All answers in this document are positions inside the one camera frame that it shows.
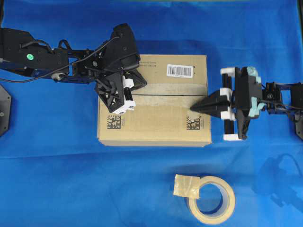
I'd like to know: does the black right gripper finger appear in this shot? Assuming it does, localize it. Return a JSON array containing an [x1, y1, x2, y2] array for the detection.
[[191, 89, 231, 108], [190, 105, 231, 118]]

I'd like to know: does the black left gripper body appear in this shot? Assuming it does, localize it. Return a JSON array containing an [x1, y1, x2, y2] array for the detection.
[[95, 73, 136, 114]]

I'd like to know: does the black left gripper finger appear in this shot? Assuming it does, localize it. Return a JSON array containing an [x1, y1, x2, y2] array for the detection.
[[124, 69, 147, 91]]

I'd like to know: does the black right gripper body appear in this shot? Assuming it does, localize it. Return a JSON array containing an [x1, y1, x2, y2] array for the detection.
[[220, 66, 263, 141]]

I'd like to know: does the brown cardboard box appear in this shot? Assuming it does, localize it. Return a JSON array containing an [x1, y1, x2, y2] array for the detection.
[[98, 54, 212, 147]]

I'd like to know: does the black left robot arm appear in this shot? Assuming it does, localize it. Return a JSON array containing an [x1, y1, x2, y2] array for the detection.
[[0, 24, 147, 114]]

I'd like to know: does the white barcode label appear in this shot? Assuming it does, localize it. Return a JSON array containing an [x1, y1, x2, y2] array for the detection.
[[166, 64, 194, 79]]

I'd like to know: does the beige packing tape roll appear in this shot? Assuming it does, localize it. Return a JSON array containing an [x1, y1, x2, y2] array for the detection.
[[173, 174, 236, 225]]

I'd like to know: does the blue table cloth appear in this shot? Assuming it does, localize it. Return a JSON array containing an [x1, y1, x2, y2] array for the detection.
[[0, 0, 303, 227]]

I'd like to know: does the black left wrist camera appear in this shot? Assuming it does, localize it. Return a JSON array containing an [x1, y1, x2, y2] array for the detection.
[[101, 23, 141, 72]]

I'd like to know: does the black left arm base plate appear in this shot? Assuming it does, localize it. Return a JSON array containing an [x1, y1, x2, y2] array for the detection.
[[0, 85, 11, 136]]

